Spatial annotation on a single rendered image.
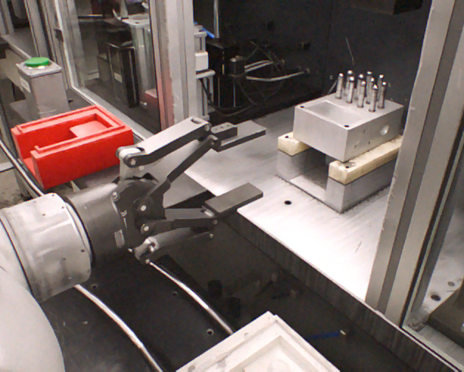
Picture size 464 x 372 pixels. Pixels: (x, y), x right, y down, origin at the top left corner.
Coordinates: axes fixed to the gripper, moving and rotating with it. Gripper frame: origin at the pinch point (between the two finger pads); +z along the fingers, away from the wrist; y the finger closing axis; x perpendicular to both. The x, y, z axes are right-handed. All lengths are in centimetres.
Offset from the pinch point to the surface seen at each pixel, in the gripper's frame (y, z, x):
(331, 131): 0.7, 14.4, -1.5
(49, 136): -6.2, -12.0, 35.5
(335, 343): -43.1, 19.1, -5.2
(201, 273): -59, 19, 40
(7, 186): -100, -1, 193
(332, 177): -4.9, 13.2, -3.6
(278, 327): -12.8, -5.0, -12.9
